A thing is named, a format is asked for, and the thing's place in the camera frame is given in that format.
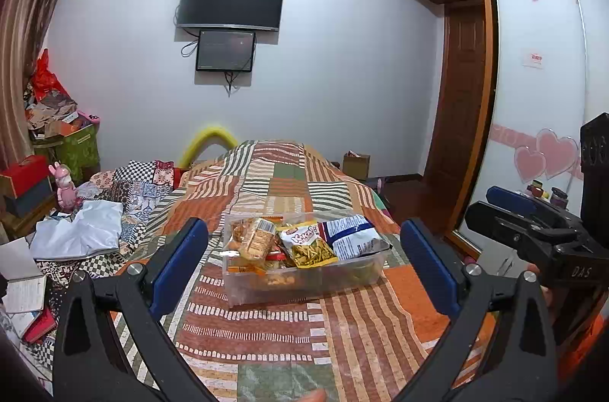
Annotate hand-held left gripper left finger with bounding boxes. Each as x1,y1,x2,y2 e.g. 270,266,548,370
52,216,220,402

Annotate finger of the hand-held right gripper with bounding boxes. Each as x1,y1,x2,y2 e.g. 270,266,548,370
485,186,582,228
464,201,606,289

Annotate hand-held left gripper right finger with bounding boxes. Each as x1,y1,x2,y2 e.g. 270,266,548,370
395,219,572,402

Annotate square cracker packet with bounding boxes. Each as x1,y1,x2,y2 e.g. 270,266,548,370
239,218,280,263

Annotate clear plastic container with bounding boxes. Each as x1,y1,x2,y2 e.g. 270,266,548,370
223,212,392,308

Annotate small bottles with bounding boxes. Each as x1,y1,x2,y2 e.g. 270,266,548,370
527,178,570,209

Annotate white blue chips bag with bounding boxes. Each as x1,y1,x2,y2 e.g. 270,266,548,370
318,214,392,262

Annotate checkered quilt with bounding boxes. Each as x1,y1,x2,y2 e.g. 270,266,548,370
48,159,187,289

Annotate white plastic bag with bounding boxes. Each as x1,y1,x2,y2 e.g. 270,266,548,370
30,200,125,263

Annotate patchwork striped blanket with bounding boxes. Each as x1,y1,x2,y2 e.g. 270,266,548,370
33,140,500,402

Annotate brown wooden door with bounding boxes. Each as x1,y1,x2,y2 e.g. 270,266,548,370
422,0,487,185

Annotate brown cardboard box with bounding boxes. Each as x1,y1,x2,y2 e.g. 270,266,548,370
343,151,372,181

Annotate yellow stick snack bag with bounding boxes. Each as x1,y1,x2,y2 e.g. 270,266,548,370
277,220,340,268

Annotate yellow foam noodle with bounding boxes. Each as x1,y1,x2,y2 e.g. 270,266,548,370
178,124,241,168

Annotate wooden wardrobe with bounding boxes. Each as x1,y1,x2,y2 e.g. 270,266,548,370
393,0,609,272

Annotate pink toy rabbit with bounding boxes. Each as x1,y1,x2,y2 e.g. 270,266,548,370
49,162,80,213

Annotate red book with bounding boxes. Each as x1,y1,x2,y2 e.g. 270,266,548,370
23,307,59,345

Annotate green storage box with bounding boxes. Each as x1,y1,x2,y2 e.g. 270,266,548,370
33,124,101,183

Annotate open white notebook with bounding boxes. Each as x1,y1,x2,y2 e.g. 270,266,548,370
0,238,49,327

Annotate red box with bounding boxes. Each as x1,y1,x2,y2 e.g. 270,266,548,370
0,155,53,199

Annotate red plastic bag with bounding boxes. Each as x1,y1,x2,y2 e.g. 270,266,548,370
30,49,68,99

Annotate striped brown curtain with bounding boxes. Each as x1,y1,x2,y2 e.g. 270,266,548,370
0,0,89,167

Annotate small wall monitor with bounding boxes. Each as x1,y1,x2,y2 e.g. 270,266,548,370
195,30,257,74

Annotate black wall television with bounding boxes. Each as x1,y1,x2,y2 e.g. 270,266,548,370
173,0,286,33

